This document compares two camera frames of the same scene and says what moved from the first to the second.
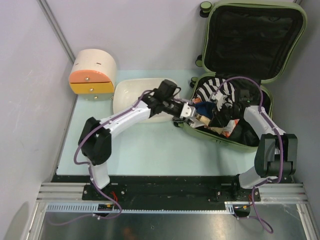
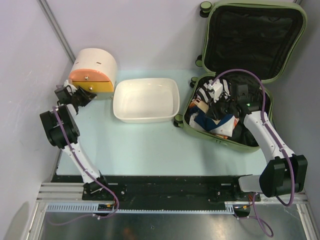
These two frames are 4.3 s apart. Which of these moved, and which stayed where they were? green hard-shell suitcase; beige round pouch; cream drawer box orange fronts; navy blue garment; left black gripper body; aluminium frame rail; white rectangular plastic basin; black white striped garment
Moved: beige round pouch; navy blue garment; left black gripper body
Stayed: aluminium frame rail; green hard-shell suitcase; cream drawer box orange fronts; white rectangular plastic basin; black white striped garment
